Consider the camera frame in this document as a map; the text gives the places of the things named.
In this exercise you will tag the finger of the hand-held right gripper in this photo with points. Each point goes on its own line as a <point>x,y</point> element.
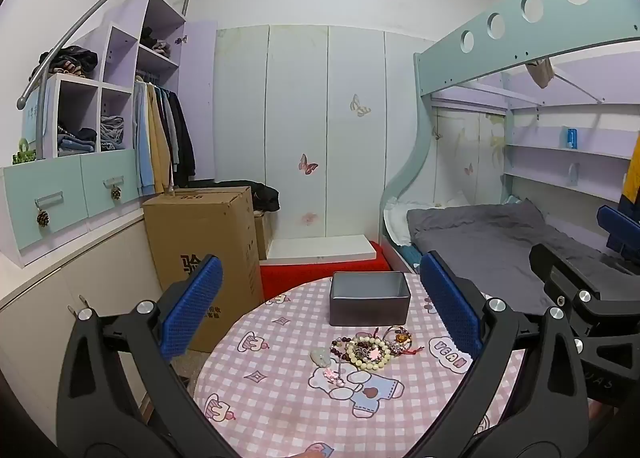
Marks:
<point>616,225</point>
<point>560,268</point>

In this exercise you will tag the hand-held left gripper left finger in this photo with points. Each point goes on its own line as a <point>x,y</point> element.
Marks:
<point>192,308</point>

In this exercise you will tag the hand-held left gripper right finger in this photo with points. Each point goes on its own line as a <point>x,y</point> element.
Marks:
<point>450,308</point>

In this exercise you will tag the amber pendant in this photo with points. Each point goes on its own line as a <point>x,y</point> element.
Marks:
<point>400,337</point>

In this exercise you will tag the grey metal tin box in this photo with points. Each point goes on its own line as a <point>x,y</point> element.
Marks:
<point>367,310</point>

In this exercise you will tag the pale jade pendant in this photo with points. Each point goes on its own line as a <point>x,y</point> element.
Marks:
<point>320,357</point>

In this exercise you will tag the pink flower hair clip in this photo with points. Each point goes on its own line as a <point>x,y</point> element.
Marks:
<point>330,374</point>

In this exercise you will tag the yellow and navy cloth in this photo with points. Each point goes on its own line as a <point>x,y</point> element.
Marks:
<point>634,178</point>

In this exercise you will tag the small clear object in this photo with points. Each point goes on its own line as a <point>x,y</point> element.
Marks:
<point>574,173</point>

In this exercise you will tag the teal knitted cloth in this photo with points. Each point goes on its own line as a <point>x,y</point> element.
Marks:
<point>407,255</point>

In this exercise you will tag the grey blanket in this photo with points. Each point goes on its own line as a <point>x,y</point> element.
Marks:
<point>480,238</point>

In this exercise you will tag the large cardboard box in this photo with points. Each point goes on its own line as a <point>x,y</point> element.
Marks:
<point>200,228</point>

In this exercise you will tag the pink checked tablecloth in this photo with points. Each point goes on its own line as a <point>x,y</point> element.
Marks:
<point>280,338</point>

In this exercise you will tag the blue can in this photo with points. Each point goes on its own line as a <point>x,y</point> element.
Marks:
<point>572,138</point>

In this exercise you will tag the small cardboard box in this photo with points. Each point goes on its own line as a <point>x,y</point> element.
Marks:
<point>261,238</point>

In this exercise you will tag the white pillow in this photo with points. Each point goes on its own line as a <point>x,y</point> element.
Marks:
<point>395,220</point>

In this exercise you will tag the red cloth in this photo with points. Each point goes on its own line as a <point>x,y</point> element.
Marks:
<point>295,275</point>

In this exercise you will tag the black clothes pile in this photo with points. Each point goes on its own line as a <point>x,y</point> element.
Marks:
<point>265,195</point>

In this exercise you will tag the pinecone ornament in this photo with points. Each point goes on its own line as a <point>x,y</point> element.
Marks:
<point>116,192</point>
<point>43,218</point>

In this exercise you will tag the white board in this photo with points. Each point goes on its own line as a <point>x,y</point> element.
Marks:
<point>320,248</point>

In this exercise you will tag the white lower cabinet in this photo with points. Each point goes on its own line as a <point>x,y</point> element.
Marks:
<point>50,278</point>

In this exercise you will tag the pale pink butterfly sticker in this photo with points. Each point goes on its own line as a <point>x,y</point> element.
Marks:
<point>309,218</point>

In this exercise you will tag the teal drawer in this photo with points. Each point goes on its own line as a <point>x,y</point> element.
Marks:
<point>112,168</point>
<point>30,188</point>

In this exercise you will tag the black hanging jacket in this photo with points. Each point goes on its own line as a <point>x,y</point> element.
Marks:
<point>184,143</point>

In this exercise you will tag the brown hanging cloth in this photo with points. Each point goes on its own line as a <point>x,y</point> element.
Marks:
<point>540,72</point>

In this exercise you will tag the yellow hanging jacket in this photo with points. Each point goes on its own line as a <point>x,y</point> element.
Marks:
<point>159,138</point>

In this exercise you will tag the light blue hanging shirt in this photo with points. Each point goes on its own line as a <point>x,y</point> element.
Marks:
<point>142,138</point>

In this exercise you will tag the grey hanging garment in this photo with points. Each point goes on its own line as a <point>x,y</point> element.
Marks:
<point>169,123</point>

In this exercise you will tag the folded grey striped cloth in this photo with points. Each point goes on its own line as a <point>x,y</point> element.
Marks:
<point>112,133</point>

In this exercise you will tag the folded blue jeans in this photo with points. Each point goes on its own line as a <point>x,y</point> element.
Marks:
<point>75,141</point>

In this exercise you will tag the white wardrobe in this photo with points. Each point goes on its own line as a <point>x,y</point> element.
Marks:
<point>295,113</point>

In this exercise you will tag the beige butterfly sticker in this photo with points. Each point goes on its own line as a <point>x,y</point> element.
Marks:
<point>360,106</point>

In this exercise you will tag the green toy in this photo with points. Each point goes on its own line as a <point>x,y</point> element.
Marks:
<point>24,153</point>

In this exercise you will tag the lilac cubby shelf unit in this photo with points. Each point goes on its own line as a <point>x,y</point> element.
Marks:
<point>125,53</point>

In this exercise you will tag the dark folded clothes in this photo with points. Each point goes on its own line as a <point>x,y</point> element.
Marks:
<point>155,43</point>

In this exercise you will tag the dark clothes heap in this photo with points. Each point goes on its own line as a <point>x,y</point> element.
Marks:
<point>75,61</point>

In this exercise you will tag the lilac wall shelf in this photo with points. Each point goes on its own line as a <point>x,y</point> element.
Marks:
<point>540,141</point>

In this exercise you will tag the teal bunk bed frame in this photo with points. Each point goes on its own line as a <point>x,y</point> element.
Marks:
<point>500,38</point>

